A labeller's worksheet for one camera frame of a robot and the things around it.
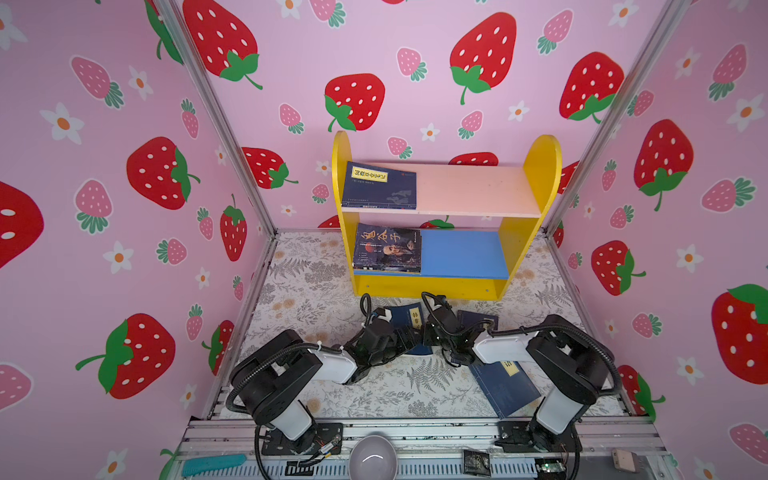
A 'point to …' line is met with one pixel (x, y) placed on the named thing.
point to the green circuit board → (550, 468)
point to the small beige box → (625, 460)
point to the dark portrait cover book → (388, 248)
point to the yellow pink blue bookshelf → (458, 264)
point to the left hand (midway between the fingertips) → (419, 338)
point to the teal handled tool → (201, 465)
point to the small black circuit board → (476, 463)
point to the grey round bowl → (373, 457)
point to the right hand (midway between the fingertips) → (418, 332)
